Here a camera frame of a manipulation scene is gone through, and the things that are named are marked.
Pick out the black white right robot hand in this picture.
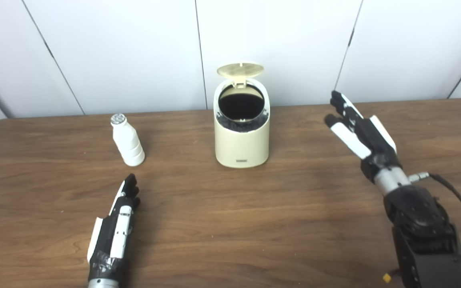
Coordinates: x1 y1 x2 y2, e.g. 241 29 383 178
325 90 402 184

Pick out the black bin liner bag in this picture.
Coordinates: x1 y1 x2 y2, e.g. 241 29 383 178
217 85 269 132

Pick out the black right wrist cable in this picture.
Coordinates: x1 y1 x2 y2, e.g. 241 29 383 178
410 172 461 256

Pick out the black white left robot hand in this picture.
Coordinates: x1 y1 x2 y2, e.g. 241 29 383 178
87 174 141 282

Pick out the small white plastic bottle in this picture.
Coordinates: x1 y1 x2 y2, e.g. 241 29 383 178
110 114 146 167

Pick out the cream desktop trash bin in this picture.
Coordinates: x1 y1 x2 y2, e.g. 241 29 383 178
214 78 271 168

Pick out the cream round bin lid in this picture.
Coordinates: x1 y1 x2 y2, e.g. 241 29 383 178
217 62 265 88

